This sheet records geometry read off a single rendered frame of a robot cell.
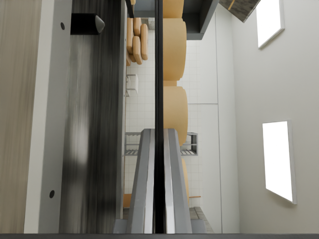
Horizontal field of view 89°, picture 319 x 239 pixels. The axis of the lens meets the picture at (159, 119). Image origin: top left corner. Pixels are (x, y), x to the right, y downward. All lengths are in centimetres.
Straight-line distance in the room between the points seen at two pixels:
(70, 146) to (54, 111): 16
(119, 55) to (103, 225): 45
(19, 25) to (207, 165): 446
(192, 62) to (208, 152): 245
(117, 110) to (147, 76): 414
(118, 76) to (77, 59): 14
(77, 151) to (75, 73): 15
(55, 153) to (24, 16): 13
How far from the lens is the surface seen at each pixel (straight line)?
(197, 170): 449
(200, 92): 456
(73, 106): 34
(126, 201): 439
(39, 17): 21
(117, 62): 49
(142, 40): 409
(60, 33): 21
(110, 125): 45
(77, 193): 38
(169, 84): 19
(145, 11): 81
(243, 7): 74
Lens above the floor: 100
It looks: level
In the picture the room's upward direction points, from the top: 90 degrees clockwise
